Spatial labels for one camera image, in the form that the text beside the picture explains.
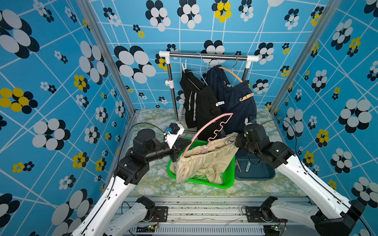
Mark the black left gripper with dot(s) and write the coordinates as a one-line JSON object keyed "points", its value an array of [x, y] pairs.
{"points": [[177, 148]]}

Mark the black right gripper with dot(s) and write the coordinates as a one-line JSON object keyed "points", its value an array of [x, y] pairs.
{"points": [[240, 136]]}

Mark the pink clothespin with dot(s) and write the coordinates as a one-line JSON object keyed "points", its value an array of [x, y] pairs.
{"points": [[238, 166]]}

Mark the mint green clothespin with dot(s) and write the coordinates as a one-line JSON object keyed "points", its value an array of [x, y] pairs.
{"points": [[248, 166]]}

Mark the beige shorts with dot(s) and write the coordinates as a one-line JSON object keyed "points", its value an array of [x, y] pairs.
{"points": [[206, 162]]}

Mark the black shorts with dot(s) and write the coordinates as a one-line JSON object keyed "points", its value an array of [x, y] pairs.
{"points": [[200, 101]]}

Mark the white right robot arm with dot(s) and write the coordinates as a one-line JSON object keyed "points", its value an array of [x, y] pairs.
{"points": [[333, 215]]}

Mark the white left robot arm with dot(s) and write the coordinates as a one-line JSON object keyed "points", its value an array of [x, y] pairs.
{"points": [[129, 172]]}

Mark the navy blue shorts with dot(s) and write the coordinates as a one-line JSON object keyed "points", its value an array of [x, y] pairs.
{"points": [[243, 112]]}

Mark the wooden hanger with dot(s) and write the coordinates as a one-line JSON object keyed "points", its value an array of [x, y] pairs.
{"points": [[232, 71]]}

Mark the green plastic basket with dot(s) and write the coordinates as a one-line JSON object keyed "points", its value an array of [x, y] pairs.
{"points": [[227, 177]]}

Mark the dark teal plastic bin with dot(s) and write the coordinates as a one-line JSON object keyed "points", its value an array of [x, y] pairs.
{"points": [[259, 171]]}

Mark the wooden clothespin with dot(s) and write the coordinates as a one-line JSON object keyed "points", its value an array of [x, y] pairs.
{"points": [[246, 97]]}

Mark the white metal clothes rack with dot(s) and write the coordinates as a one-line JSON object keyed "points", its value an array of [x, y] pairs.
{"points": [[168, 55]]}

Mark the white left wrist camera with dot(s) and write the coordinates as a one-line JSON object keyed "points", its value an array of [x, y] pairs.
{"points": [[173, 132]]}

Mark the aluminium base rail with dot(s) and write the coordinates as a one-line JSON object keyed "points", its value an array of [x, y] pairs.
{"points": [[213, 216]]}

